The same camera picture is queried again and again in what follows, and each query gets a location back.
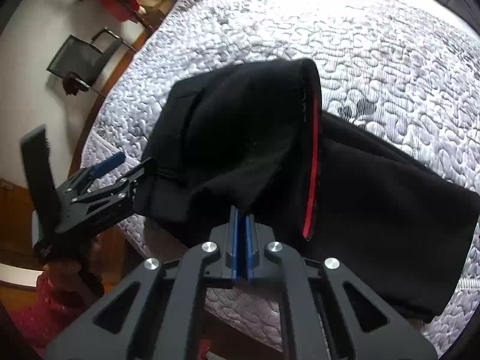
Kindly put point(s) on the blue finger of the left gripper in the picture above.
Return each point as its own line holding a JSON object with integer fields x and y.
{"x": 106, "y": 166}
{"x": 121, "y": 188}

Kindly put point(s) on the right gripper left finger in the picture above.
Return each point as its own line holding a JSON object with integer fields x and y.
{"x": 231, "y": 249}

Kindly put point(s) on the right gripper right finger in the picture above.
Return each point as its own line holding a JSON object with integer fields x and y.
{"x": 252, "y": 247}

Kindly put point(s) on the black pants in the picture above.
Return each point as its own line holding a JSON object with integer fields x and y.
{"x": 254, "y": 136}

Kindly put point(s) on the person's left hand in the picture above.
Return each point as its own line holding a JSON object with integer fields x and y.
{"x": 82, "y": 278}

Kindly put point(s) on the black mesh chair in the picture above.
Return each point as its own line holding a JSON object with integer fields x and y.
{"x": 79, "y": 64}

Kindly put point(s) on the red bag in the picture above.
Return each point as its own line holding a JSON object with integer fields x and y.
{"x": 122, "y": 10}

